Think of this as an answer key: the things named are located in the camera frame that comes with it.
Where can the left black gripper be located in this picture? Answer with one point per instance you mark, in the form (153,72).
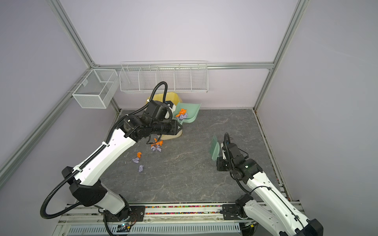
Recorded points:
(174,126)

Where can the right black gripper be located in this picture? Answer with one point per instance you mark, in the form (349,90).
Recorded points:
(220,166)

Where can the green hand brush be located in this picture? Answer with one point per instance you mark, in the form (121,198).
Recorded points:
(214,148)

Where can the green plastic dustpan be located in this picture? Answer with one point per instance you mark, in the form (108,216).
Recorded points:
(191,109)

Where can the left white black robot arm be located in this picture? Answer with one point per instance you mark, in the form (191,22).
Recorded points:
(84,179)

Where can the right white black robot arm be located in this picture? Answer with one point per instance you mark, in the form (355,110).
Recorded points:
(263,202)

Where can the orange purple scraps lower centre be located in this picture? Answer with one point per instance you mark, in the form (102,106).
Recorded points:
(182,115)

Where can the orange purple scraps near bin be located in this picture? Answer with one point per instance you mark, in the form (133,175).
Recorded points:
(156,145)

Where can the orange purple scraps left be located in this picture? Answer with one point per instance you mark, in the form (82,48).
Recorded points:
(137,159)

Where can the yellow lined trash bin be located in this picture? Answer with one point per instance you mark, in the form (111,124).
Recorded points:
(170,96)

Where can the small white mesh basket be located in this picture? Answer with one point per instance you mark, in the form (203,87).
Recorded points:
(97,89)

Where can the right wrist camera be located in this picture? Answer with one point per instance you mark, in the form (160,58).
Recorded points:
(224,152)

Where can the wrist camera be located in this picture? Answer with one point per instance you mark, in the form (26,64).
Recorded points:
(224,152)
(172,108)

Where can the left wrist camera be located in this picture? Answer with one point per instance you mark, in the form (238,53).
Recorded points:
(172,108)

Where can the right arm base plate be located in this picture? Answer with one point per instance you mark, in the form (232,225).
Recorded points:
(232,212)

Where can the long white wire shelf basket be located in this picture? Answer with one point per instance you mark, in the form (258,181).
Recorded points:
(181,76)

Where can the aluminium front rail frame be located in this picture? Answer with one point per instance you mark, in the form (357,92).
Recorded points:
(159,220)

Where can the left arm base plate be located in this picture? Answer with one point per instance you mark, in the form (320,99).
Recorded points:
(132,214)

